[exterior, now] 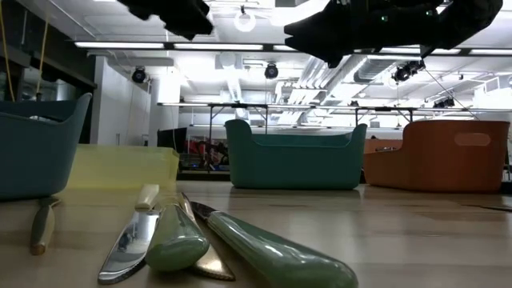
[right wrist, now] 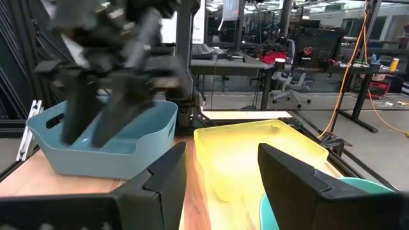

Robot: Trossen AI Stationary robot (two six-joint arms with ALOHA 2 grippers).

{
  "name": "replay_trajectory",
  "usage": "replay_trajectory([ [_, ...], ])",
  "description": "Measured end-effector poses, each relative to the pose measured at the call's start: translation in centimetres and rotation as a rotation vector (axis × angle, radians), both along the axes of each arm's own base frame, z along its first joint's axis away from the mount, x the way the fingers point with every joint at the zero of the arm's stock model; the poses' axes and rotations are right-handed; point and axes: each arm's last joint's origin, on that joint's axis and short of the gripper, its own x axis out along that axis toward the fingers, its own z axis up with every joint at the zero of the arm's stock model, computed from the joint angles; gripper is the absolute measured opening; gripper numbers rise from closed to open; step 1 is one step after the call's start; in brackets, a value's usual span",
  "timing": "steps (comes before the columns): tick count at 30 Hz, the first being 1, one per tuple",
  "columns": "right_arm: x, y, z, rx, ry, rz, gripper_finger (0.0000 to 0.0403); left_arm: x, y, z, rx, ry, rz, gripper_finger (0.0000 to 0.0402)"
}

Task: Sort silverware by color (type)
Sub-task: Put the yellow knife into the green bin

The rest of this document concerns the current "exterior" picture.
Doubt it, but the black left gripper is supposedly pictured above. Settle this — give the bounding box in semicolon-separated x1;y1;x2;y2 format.
118;0;215;41

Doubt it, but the cream-handled knife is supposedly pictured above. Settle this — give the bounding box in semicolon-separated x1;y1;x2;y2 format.
97;182;161;286

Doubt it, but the teal blue plastic bin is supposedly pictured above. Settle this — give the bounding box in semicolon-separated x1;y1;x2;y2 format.
0;92;93;201

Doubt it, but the wooden chopsticks pair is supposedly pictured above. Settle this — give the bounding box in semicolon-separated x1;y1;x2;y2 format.
178;191;237;282
30;197;62;256

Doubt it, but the black-legged folding table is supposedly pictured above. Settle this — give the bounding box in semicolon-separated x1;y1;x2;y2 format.
354;106;414;125

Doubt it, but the long ceiling light bar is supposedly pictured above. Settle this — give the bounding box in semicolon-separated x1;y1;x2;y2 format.
74;39;512;56

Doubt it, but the red object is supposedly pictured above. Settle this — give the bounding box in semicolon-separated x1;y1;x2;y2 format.
187;134;219;155

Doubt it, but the black monitor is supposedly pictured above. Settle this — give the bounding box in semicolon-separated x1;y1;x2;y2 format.
156;126;188;154

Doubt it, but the orange plastic bin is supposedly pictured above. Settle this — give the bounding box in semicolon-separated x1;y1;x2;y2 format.
362;119;511;194

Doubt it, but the wooden chopstick on table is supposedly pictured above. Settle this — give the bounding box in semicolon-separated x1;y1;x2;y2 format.
463;203;512;213

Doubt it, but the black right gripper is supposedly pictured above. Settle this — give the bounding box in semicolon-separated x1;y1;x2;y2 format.
283;0;425;68

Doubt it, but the orange power cable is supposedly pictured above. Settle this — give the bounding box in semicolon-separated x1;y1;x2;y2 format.
0;0;51;102

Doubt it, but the green-handled knife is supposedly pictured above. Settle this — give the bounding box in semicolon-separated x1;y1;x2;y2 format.
190;201;360;288
144;199;210;274

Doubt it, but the green plastic bin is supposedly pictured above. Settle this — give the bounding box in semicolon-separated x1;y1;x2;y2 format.
224;118;368;190

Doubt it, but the white ring lamp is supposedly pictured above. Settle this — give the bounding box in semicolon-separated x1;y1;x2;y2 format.
234;6;257;33

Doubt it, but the silver ventilation duct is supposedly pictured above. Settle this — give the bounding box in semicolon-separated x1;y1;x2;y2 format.
354;55;401;83

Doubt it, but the translucent yellow plastic bin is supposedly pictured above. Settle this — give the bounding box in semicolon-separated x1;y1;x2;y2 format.
66;144;180;191

